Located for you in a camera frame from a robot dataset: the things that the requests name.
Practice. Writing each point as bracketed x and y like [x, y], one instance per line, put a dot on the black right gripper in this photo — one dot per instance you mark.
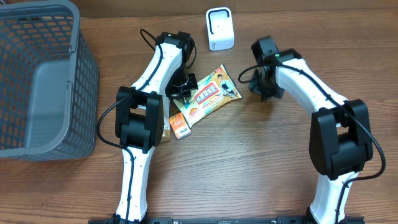
[255, 86]

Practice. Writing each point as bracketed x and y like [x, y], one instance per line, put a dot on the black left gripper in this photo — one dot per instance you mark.
[174, 94]

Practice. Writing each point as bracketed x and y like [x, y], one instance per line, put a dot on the yellow white snack bag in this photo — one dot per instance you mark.
[214, 91]

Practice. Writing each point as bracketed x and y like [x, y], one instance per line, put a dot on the small orange white packet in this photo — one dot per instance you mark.
[179, 126]

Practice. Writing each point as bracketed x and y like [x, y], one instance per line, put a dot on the white gold cosmetic tube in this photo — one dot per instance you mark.
[166, 110]

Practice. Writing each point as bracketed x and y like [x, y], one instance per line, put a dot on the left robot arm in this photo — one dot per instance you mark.
[142, 113]

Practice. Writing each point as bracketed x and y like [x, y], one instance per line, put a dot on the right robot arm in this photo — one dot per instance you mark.
[339, 144]

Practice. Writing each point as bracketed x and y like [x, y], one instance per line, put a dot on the white barcode scanner stand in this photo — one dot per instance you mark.
[219, 23]

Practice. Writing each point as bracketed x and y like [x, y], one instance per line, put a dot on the grey plastic shopping basket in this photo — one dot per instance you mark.
[49, 83]

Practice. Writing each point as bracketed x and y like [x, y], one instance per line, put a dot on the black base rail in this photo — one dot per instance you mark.
[277, 220]

